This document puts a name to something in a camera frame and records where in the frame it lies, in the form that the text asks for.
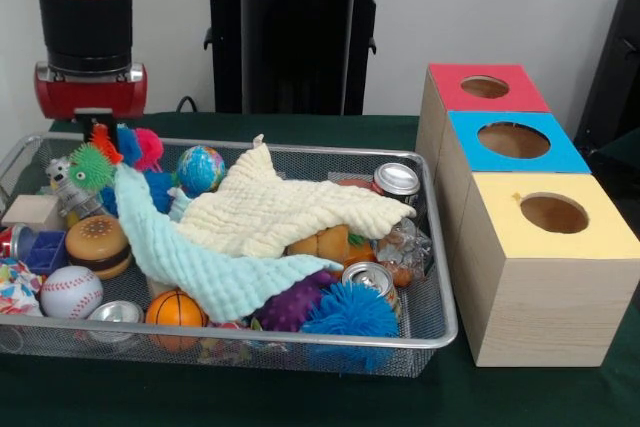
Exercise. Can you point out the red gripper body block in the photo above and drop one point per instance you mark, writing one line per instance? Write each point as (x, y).
(90, 94)

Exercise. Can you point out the wooden box with three holes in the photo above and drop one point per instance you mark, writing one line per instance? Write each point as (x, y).
(550, 297)

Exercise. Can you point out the cream waffle cloth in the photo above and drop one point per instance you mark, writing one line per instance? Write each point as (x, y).
(270, 212)

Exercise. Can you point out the toy hamburger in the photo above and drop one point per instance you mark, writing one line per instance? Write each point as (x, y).
(97, 244)

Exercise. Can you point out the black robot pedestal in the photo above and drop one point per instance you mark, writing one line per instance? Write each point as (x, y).
(300, 47)

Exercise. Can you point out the blue furry monster toy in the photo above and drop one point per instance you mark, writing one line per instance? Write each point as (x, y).
(355, 312)

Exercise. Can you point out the plain wooden cube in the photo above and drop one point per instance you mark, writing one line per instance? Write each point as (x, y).
(30, 212)

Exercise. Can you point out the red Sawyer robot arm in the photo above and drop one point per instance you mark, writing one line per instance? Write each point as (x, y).
(85, 7)

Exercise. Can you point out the dark green side table cloth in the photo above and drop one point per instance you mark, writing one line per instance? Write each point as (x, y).
(617, 167)

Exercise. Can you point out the blue green globe ball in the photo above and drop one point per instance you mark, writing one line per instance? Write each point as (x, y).
(201, 167)

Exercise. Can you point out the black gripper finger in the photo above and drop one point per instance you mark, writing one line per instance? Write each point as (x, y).
(111, 129)
(88, 131)

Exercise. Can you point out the clear packet of orange snacks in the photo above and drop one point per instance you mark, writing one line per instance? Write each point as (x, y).
(405, 252)

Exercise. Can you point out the small white baseball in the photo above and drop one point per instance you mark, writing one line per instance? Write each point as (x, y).
(71, 292)

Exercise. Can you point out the mint waffle cloth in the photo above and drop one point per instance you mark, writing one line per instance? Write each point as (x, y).
(200, 277)

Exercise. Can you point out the small orange basketball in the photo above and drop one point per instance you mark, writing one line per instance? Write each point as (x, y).
(176, 309)

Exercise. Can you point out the multicolour spiky caterpillar toy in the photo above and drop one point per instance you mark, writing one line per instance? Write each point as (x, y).
(90, 164)

